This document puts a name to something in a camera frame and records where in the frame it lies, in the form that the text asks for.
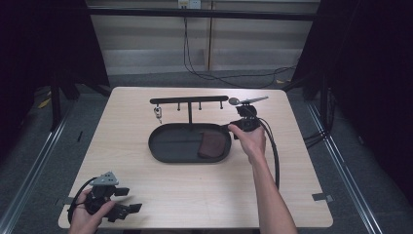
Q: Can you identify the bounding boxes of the person's left hand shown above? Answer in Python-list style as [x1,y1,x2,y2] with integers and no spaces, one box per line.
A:
[67,188,117,234]

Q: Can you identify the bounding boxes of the black stand legs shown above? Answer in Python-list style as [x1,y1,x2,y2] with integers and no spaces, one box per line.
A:
[49,72,113,133]

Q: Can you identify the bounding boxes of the brown leather wallet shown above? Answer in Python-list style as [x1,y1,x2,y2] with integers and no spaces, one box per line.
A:
[197,131,227,160]

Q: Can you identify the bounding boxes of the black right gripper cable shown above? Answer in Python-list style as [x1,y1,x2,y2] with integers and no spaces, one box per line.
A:
[257,116,282,190]

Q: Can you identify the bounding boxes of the metal floor rail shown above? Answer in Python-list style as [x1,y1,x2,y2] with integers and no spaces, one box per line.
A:
[305,101,388,234]
[0,106,76,234]

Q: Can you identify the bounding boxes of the grey tape strip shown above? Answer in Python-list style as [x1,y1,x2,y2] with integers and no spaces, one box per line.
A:
[54,196,75,207]
[311,192,334,203]

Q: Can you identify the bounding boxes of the black horizontal frame bar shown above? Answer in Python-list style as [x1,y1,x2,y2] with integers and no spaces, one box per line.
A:
[87,7,321,22]

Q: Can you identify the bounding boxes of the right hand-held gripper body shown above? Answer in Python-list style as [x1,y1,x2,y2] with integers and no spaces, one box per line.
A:
[227,96,270,141]

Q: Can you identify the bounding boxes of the silver carabiner keychain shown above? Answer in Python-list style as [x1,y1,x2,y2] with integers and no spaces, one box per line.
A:
[153,104,164,125]

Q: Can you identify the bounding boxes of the person's right hand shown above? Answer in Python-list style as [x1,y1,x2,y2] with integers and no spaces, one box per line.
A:
[227,124,268,166]

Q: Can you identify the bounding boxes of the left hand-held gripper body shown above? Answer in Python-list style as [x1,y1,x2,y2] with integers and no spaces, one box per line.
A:
[83,171,131,223]

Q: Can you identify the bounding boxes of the black wall cable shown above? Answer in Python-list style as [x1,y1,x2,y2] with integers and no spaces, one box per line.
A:
[182,17,298,90]

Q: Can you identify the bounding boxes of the black curtain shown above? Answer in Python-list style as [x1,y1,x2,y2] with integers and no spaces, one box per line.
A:
[0,0,111,154]
[291,0,413,196]

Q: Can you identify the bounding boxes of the black tripod legs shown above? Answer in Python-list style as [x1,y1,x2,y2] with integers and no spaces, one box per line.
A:
[303,76,333,150]

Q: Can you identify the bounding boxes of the black key rack with tray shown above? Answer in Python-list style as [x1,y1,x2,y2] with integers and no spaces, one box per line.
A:
[148,95,234,164]

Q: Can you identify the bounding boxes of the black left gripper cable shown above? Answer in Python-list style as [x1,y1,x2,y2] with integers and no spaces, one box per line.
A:
[66,176,99,225]

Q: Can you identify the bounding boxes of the white wall socket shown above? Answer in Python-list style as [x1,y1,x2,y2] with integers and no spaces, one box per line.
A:
[177,0,203,10]

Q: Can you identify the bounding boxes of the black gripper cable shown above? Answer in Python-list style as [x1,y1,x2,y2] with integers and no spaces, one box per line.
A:
[257,116,282,190]
[66,176,99,225]

